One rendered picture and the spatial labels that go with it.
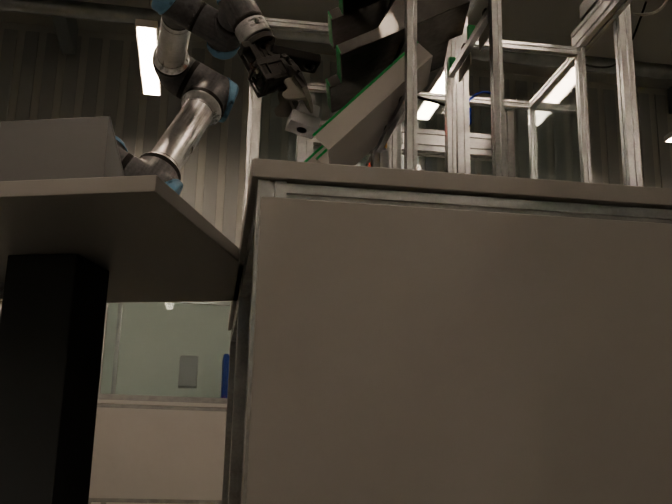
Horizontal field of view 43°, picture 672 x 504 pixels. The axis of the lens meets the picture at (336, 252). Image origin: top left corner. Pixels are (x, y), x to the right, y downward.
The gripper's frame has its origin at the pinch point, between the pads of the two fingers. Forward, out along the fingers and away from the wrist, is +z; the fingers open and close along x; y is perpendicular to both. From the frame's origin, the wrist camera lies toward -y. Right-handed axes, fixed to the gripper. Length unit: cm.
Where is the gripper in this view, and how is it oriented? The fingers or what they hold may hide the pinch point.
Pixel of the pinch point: (308, 113)
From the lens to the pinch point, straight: 187.6
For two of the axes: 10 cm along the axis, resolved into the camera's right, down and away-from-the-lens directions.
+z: 4.7, 8.6, -2.2
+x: 3.3, -4.0, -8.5
